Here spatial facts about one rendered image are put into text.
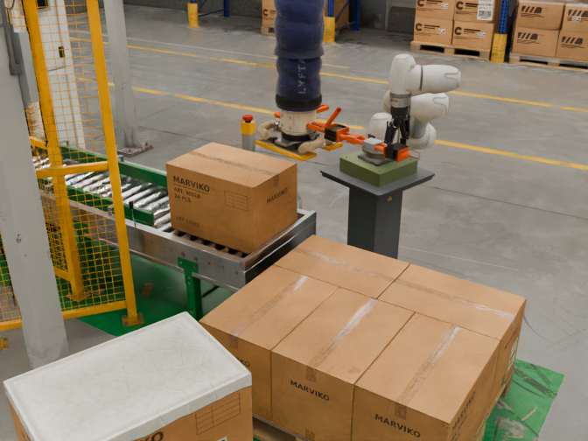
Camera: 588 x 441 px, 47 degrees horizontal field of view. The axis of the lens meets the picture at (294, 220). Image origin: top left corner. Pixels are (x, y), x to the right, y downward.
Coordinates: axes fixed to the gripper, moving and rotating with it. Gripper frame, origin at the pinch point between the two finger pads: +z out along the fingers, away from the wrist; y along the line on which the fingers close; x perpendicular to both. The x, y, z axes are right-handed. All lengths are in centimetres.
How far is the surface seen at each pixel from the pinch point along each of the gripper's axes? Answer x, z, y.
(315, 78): -50, -22, 0
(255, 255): -62, 67, 29
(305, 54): -49, -35, 7
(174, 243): -106, 69, 49
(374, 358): 29, 73, 44
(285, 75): -58, -24, 11
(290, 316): -17, 73, 48
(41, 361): -114, 110, 127
